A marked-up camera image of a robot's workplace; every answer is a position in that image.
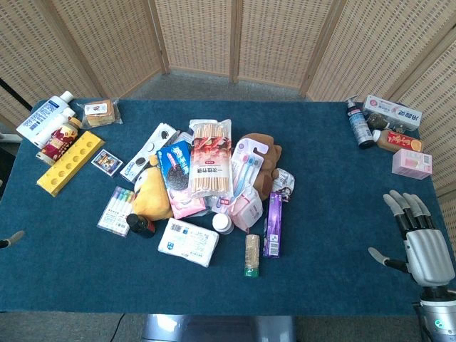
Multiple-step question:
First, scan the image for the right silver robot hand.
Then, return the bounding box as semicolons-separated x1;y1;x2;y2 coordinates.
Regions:
368;190;456;286

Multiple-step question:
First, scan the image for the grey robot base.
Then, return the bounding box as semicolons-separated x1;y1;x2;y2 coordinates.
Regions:
141;314;297;342

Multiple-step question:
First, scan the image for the small card packet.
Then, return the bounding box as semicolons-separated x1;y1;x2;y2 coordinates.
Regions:
90;149;124;177

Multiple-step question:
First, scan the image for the pink box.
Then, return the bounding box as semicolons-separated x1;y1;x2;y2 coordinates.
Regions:
391;148;433;180

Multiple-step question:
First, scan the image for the orange label drink bottle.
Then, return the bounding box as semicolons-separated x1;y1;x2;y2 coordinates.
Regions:
371;129;424;153

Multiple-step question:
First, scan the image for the dark round object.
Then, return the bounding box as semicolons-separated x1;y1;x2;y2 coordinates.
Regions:
366;112;391;130

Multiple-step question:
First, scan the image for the dark pump bottle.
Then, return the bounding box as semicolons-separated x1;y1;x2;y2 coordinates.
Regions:
345;95;374;150

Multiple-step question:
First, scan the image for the white toothpaste box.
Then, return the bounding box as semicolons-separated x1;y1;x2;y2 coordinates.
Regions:
362;94;423;132

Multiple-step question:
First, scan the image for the purple toothpaste box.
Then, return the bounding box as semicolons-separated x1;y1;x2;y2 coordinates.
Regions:
262;192;284;258

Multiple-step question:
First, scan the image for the crumpled snack wrapper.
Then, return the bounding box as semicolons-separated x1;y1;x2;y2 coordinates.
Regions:
271;167;296;203

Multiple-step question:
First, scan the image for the toothpick jar green lid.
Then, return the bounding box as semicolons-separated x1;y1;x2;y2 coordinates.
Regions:
244;234;261;278

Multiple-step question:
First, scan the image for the pink cotton pad pack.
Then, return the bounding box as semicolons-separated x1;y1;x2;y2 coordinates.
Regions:
227;186;264;233

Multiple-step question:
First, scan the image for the brown plush toy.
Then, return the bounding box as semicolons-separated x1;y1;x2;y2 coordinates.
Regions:
239;133;283;200

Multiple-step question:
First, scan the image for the blue table cloth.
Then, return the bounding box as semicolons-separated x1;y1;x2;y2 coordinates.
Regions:
0;98;456;316

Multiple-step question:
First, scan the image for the toothbrush pack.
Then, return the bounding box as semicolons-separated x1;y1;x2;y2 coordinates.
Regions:
230;138;272;200

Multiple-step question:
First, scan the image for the white pill bottle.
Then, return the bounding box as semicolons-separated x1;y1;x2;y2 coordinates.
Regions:
212;212;235;235

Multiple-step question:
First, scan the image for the bamboo chopsticks pack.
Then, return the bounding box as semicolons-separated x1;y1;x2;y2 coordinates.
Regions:
187;118;234;200

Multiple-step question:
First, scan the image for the white tissue pack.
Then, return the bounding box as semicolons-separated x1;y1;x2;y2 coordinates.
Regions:
157;217;220;269

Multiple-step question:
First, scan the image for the blue pink oreo pack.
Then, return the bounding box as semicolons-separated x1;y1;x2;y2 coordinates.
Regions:
155;140;207;219

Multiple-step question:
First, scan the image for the yellow plush toy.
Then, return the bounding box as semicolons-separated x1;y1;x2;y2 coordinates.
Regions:
131;154;175;220

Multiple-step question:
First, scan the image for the dark small bottle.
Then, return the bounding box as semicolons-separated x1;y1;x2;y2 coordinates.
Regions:
125;213;157;239

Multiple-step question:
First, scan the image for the woven folding screen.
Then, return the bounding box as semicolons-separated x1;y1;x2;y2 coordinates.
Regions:
0;0;456;250

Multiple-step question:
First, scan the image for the white oreo cookie box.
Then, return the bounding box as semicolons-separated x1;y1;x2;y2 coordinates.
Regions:
120;123;178;184

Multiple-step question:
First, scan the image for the colour marker pen set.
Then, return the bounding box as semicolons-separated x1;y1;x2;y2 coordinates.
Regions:
96;185;135;237

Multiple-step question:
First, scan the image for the packaged sandwich bread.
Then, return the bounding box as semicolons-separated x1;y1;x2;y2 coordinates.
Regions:
78;98;123;128

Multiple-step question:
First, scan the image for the yellow block with holes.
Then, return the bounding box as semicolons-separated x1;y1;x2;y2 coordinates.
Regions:
36;130;106;198

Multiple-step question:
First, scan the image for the red label milk tea bottle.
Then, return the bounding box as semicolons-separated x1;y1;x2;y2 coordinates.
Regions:
36;116;82;166

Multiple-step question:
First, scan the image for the white lotion bottle blue label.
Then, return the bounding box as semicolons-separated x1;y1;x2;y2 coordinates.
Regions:
16;90;75;140

